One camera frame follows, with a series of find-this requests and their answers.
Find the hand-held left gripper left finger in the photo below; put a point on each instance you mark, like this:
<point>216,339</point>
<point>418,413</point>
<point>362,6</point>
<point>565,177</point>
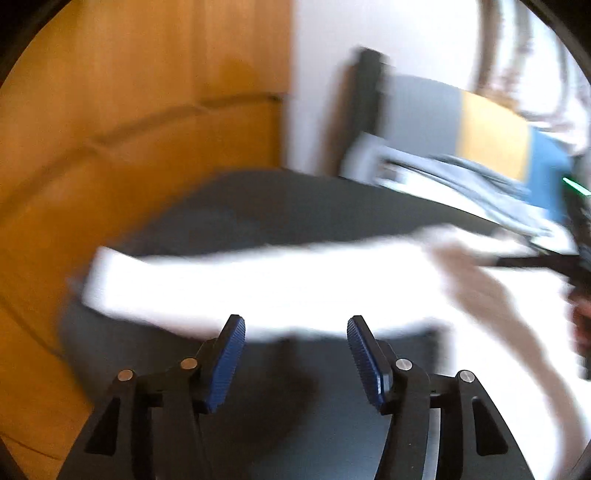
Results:
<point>226,364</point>

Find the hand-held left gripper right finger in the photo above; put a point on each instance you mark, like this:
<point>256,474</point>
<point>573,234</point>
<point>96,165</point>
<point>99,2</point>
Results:
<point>367,364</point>

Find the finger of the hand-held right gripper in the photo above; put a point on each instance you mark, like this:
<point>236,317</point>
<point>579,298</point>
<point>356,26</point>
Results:
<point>535,264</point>

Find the cream knit sweater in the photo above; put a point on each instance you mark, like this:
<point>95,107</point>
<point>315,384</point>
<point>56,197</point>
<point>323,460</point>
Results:
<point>277,286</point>

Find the person's right hand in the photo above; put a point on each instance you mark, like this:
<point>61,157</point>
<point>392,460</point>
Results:
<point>582,323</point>

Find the grey hoodie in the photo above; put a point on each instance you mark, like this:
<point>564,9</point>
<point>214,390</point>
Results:
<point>485,184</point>

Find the black leather bench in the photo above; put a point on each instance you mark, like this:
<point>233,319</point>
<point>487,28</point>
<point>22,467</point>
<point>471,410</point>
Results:
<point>231,207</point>

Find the floral curtain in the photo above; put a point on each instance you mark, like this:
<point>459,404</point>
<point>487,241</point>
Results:
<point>531,69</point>

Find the black rolled mat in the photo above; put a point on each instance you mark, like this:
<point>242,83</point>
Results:
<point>369,92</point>

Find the wooden wardrobe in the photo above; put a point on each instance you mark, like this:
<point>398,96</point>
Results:
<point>115,92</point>

